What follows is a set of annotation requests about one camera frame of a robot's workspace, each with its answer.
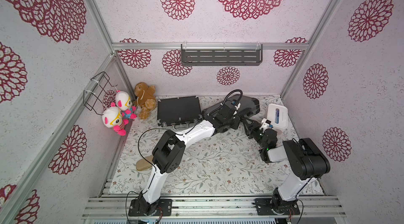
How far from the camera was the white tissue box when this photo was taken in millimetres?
959

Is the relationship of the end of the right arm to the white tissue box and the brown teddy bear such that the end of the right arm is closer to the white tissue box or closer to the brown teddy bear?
the white tissue box

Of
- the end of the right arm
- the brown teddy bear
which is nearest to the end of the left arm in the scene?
the end of the right arm

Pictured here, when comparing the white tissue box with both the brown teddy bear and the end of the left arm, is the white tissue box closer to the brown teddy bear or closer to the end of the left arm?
the end of the left arm

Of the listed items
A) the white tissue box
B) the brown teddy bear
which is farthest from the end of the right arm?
the brown teddy bear

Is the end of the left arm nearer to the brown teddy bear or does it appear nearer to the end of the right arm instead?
the end of the right arm
